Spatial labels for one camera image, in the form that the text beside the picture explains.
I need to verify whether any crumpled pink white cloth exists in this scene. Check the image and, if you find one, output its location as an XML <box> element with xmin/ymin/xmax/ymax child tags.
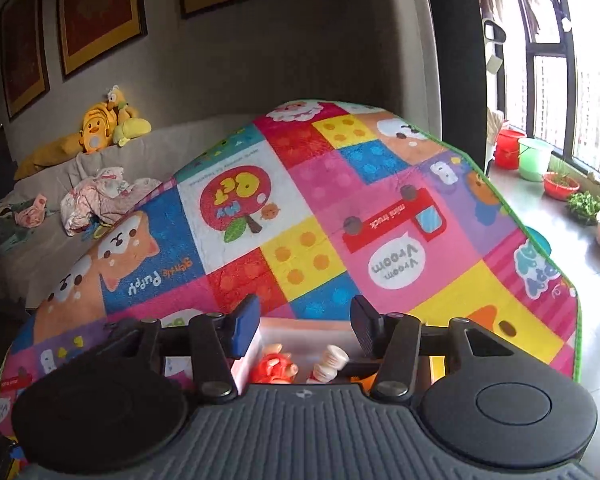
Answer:
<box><xmin>60</xmin><ymin>167</ymin><xmax>161</xmax><ymax>236</ymax></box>

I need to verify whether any red flower pot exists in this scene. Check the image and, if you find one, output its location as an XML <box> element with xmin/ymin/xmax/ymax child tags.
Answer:
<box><xmin>543</xmin><ymin>171</ymin><xmax>580</xmax><ymax>202</ymax></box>

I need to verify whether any yellow tiger plush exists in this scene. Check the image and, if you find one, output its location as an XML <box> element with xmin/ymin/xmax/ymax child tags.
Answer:
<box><xmin>80</xmin><ymin>103</ymin><xmax>117</xmax><ymax>154</ymax></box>

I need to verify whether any red plastic toy figure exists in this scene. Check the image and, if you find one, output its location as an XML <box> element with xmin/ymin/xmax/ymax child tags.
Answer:
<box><xmin>249</xmin><ymin>344</ymin><xmax>299</xmax><ymax>385</ymax></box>

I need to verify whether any grey sofa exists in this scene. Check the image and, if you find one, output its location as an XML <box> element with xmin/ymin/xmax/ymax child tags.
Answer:
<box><xmin>0</xmin><ymin>115</ymin><xmax>252</xmax><ymax>309</ymax></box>

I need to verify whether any green plastic bucket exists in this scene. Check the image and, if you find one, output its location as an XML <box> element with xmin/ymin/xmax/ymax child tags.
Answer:
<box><xmin>518</xmin><ymin>136</ymin><xmax>553</xmax><ymax>182</ymax></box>

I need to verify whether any orange toy in box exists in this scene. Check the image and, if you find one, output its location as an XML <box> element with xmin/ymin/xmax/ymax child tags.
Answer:
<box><xmin>347</xmin><ymin>362</ymin><xmax>380</xmax><ymax>393</ymax></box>

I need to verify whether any left red framed picture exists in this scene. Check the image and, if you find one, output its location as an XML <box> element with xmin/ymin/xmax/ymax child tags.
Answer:
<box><xmin>0</xmin><ymin>0</ymin><xmax>50</xmax><ymax>122</ymax></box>

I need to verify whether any pink rose plush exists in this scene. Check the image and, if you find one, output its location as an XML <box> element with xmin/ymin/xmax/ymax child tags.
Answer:
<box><xmin>15</xmin><ymin>194</ymin><xmax>47</xmax><ymax>229</ymax></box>

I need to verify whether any potted green plant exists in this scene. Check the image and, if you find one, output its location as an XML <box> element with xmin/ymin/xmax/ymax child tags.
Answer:
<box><xmin>566</xmin><ymin>191</ymin><xmax>600</xmax><ymax>226</ymax></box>

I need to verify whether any colourful cartoon play mat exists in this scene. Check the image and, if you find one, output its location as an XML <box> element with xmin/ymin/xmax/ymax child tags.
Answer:
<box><xmin>0</xmin><ymin>98</ymin><xmax>584</xmax><ymax>441</ymax></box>

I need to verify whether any white bottle toy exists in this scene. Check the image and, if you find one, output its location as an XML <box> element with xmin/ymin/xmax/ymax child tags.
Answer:
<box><xmin>306</xmin><ymin>344</ymin><xmax>350</xmax><ymax>384</ymax></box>

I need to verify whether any pink cardboard box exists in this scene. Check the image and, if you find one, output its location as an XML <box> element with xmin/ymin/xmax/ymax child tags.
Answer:
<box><xmin>230</xmin><ymin>318</ymin><xmax>380</xmax><ymax>393</ymax></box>

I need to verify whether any red gold framed picture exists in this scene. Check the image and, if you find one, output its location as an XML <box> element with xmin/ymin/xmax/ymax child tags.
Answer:
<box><xmin>56</xmin><ymin>0</ymin><xmax>148</xmax><ymax>79</ymax></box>

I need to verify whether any red plastic bucket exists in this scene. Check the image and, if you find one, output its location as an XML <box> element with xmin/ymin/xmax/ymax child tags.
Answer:
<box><xmin>494</xmin><ymin>128</ymin><xmax>526</xmax><ymax>170</ymax></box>

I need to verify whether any yellow green duck plush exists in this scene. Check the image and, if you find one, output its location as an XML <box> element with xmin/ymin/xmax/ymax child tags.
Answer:
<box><xmin>107</xmin><ymin>84</ymin><xmax>152</xmax><ymax>148</ymax></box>

